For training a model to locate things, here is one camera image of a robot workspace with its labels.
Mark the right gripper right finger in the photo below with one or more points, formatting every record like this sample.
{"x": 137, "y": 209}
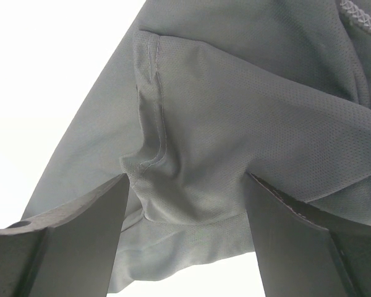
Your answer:
{"x": 304, "y": 251}

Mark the dark grey t-shirt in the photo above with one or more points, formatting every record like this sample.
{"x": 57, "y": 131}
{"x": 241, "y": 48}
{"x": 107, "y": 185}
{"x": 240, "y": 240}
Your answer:
{"x": 200, "y": 93}

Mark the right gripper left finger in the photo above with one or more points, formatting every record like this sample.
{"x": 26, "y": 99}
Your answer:
{"x": 67, "y": 251}

